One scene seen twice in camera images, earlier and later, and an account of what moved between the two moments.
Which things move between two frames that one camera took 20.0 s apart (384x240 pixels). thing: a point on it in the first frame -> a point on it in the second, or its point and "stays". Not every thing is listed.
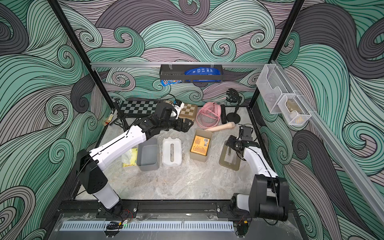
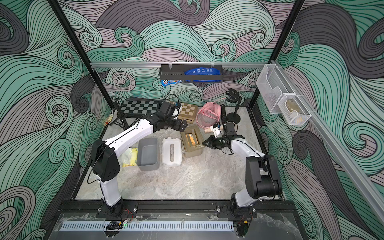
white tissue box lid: (166, 143) stays
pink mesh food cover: (209, 115) stays
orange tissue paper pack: (200, 145) -> (191, 139)
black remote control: (223, 116) stays
